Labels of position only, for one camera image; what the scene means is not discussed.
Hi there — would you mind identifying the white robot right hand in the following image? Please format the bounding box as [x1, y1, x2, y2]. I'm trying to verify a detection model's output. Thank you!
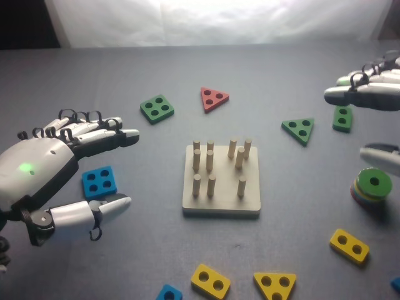
[324, 49, 400, 176]

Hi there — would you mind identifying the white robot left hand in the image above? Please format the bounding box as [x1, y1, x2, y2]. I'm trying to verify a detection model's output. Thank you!
[0, 109, 141, 247]

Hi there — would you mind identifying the stack of coloured rings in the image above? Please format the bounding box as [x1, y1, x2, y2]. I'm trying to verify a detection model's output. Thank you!
[349, 167, 393, 207]

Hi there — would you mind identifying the green rectangle two-hole block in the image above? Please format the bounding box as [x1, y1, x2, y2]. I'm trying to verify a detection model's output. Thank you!
[332, 105, 354, 133]

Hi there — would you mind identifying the blue square four-hole block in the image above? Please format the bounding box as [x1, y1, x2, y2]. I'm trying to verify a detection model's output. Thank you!
[81, 166, 118, 201]

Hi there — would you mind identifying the green triangle three-hole block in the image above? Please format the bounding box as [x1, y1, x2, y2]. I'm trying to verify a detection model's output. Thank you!
[281, 117, 315, 147]

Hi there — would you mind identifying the green square four-hole block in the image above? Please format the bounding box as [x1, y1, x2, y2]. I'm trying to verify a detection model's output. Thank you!
[139, 94, 175, 125]

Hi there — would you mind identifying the yellow rectangle two-hole block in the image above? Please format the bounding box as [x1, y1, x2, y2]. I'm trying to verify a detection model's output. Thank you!
[190, 263, 231, 300]
[329, 228, 370, 266]

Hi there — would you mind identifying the red triangle three-hole block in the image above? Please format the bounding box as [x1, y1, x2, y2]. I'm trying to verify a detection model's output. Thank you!
[199, 86, 231, 114]

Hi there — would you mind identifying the blue rectangle two-hole block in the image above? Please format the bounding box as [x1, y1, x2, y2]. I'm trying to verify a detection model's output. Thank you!
[155, 283, 183, 300]

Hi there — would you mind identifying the wooden peg board base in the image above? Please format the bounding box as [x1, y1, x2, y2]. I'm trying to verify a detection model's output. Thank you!
[182, 138, 262, 219]

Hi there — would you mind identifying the yellow triangle three-hole block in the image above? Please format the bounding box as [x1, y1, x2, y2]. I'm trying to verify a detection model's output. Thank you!
[252, 272, 297, 300]

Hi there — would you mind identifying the grey table cloth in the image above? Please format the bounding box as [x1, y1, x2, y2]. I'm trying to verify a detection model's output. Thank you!
[0, 46, 400, 300]

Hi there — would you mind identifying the white backdrop sheet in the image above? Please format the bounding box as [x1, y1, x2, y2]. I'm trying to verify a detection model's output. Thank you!
[43, 0, 391, 50]

